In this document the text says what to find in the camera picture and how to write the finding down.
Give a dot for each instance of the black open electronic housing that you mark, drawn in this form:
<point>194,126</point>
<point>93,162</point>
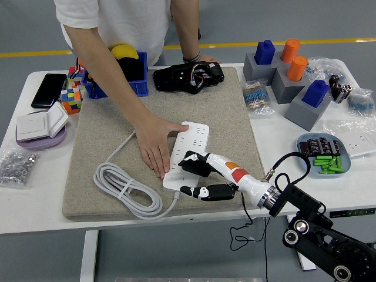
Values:
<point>170,79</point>

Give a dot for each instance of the person's right hand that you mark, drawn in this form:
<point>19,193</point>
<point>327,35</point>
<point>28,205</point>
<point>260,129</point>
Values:
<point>152,141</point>

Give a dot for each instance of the person's wristband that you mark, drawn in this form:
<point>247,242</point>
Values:
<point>191,58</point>

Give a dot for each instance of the clear bag of metal nuts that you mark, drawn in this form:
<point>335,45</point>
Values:
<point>17,167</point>

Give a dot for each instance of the person's left hand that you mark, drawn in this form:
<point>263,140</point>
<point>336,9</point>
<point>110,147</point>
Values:
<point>209,58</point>

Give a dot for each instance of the small white wall switch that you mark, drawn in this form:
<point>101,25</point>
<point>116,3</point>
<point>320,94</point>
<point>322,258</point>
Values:
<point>57,119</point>

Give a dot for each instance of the grey-brown mat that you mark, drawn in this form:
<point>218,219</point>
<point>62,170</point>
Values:
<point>205,111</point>

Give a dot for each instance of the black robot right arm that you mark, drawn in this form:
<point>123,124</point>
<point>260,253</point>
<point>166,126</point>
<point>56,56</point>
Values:
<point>299,199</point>

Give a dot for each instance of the clear bag of resistors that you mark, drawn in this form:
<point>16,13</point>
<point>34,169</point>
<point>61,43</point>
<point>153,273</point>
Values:
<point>255,97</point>
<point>326,66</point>
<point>361,102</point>

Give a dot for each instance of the colourful puzzle cube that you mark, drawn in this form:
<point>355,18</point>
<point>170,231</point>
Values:
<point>72,101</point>
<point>73,73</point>

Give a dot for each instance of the purple tray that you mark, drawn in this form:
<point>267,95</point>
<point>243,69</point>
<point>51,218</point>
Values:
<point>41,144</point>

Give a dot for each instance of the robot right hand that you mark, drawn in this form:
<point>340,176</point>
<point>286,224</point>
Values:
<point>238,174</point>

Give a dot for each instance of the yellow lemon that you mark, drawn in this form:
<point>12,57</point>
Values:
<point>124,53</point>

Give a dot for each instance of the white wall socket panel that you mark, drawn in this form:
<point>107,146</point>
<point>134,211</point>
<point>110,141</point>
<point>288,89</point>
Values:
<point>357,145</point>

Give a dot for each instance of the orange cylinder peg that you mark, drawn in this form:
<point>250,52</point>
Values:
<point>296,69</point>
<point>290,51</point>

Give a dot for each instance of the clear plastic bag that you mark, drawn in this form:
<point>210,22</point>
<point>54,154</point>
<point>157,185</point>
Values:
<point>332,126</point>

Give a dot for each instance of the blue square peg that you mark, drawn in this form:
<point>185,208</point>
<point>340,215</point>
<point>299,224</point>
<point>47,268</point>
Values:
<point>264,53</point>
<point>315,94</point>

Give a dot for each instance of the black table control panel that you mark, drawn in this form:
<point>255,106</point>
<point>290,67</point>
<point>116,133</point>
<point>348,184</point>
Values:
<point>352,213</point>

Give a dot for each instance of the person's left forearm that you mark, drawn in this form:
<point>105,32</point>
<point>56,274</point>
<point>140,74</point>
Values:
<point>185,26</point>

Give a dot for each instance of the light blue plate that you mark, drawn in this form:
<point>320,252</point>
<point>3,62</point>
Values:
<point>347,164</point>

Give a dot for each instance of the blue plastic bin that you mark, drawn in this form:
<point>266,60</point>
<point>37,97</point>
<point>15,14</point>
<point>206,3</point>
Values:
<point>138,88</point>

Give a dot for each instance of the grey holder block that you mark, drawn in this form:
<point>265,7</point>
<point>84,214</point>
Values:
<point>283,91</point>
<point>302,114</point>
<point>249,72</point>

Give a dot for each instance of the green battery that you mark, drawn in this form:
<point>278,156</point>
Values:
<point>324,172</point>
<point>339,162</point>
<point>320,162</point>
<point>323,158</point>
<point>337,170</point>
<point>332,161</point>

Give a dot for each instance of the large white wall switch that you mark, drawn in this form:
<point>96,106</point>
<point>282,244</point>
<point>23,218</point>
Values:
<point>32,126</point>

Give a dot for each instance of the person's right forearm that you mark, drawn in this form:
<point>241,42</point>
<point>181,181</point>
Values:
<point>111,76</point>

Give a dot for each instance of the black smartphone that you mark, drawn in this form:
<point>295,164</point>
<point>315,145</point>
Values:
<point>48,89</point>

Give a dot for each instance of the bundle of dark capacitors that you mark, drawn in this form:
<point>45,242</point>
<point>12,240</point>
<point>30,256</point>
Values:
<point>340,89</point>

